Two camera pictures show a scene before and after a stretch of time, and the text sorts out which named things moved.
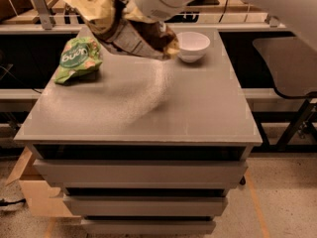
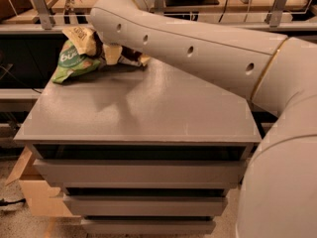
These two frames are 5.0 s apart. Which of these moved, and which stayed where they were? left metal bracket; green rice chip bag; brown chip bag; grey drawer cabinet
Moved: brown chip bag
Stayed: left metal bracket; green rice chip bag; grey drawer cabinet
